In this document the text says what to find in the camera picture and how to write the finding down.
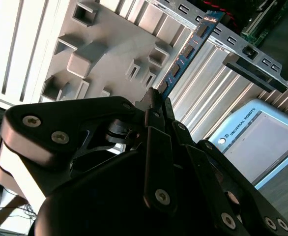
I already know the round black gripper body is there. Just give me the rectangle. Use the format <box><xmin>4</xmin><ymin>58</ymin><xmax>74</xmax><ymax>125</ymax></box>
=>
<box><xmin>28</xmin><ymin>150</ymin><xmax>216</xmax><ymax>236</ymax></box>

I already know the blue RAM stick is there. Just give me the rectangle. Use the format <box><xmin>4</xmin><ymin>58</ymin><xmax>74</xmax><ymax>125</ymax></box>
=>
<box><xmin>156</xmin><ymin>9</ymin><xmax>226</xmax><ymax>100</ymax></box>

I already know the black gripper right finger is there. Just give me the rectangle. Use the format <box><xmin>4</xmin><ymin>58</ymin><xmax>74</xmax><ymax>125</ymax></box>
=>
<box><xmin>162</xmin><ymin>96</ymin><xmax>288</xmax><ymax>236</ymax></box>

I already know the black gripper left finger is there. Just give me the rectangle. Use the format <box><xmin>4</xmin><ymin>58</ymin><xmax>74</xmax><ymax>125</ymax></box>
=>
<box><xmin>0</xmin><ymin>87</ymin><xmax>179</xmax><ymax>214</ymax></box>

